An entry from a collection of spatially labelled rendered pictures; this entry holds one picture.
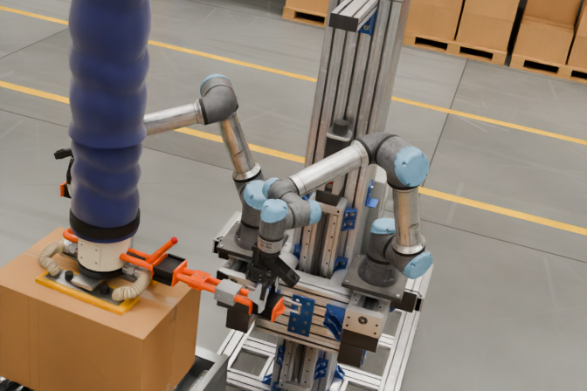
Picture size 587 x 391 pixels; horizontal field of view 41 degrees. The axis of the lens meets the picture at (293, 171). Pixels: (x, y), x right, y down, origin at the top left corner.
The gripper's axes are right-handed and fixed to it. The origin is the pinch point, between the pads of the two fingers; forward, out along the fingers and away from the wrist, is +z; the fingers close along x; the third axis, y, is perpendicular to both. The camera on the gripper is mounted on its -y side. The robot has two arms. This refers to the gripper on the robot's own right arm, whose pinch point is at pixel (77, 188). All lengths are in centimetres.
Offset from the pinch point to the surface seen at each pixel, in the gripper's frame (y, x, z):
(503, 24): 72, 690, 74
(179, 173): -81, 232, 119
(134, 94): 41, -28, -58
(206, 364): 58, 4, 61
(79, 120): 28, -37, -49
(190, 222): -41, 177, 119
